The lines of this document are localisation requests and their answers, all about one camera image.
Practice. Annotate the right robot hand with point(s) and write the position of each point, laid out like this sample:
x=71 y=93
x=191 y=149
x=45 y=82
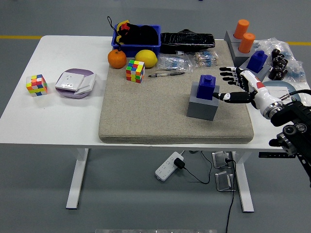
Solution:
x=258 y=93

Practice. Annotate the blue seal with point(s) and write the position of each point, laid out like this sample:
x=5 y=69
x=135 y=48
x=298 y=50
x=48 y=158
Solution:
x=205 y=87
x=256 y=61

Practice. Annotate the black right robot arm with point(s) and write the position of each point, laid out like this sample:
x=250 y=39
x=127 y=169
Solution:
x=291 y=111

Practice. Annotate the grey seal holder block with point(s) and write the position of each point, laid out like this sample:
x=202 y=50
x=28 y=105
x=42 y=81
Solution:
x=201 y=110
x=228 y=36
x=266 y=70
x=236 y=58

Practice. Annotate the orange cylinder seal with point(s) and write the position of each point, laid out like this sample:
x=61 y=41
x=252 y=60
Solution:
x=241 y=29
x=246 y=43

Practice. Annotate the light blue tray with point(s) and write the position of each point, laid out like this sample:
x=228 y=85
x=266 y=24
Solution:
x=279 y=84

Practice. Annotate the black capacitors cluster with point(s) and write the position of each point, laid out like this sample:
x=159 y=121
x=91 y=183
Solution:
x=278 y=66

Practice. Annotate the green circuit board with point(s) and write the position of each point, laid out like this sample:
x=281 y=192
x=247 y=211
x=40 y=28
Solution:
x=294 y=99

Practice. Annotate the clear plastic bag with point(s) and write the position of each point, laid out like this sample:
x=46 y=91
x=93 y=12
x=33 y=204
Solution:
x=274 y=43

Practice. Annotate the black table control panel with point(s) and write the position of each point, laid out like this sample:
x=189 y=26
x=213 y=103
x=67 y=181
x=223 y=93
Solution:
x=269 y=154

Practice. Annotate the bag of brown resistors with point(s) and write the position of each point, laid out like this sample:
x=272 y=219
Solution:
x=205 y=59

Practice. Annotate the metal floor box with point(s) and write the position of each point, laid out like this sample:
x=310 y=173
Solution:
x=221 y=159
x=223 y=180

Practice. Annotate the bag of blue resistors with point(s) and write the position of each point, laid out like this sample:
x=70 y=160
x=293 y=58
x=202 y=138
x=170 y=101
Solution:
x=173 y=63

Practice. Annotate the white table leg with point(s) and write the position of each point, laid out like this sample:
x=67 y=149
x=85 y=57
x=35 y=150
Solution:
x=244 y=184
x=76 y=179

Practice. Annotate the black pen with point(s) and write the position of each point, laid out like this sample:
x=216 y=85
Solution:
x=166 y=74

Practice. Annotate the black plug adapter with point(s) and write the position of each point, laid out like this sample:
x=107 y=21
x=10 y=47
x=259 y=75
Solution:
x=179 y=163

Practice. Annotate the grey-brown mat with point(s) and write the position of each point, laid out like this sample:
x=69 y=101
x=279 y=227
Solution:
x=150 y=109

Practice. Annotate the yellow lemon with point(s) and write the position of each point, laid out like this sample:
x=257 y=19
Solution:
x=146 y=58

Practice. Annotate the white power strip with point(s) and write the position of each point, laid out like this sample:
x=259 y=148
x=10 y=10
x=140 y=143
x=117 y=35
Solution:
x=166 y=167

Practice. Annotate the colourful puzzle cube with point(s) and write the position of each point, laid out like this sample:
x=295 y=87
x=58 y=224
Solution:
x=134 y=71
x=36 y=85

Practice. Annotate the blue plastic bin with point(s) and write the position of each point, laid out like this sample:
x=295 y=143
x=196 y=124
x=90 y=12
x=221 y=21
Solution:
x=136 y=49

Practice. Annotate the orange fruit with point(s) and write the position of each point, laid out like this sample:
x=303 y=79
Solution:
x=117 y=59

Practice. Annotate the purple tray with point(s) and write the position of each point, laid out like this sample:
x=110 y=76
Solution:
x=73 y=94

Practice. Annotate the white switch panel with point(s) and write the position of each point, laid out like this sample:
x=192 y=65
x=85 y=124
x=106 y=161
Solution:
x=277 y=91

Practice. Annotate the white switch plate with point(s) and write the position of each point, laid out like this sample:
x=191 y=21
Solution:
x=88 y=82

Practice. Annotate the white wall socket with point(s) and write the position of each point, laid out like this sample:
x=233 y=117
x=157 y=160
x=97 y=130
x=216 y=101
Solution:
x=69 y=81

